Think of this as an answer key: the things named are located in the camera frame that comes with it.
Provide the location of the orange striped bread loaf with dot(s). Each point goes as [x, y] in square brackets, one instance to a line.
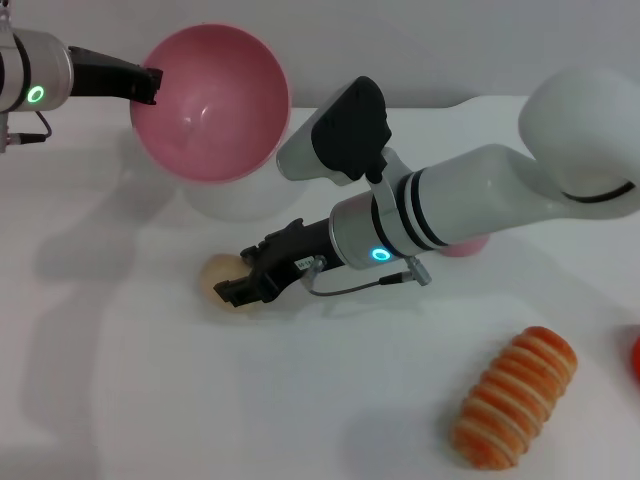
[515, 397]

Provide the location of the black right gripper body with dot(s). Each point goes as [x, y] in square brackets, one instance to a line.
[295, 247]

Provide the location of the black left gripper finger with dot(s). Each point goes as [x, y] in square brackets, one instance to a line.
[150, 87]

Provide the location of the pink peach shaped bun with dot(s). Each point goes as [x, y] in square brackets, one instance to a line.
[465, 247]

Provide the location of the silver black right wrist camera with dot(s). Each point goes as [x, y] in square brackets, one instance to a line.
[350, 130]

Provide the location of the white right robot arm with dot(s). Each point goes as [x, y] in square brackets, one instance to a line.
[475, 195]

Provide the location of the red round object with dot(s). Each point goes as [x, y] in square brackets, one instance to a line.
[635, 355]

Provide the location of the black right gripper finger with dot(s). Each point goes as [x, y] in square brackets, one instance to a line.
[245, 291]
[254, 252]

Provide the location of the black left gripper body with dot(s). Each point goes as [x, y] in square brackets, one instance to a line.
[105, 75]

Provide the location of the pink bowl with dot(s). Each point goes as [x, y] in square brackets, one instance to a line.
[215, 140]

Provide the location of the beige toy potato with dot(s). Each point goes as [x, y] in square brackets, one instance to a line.
[220, 272]

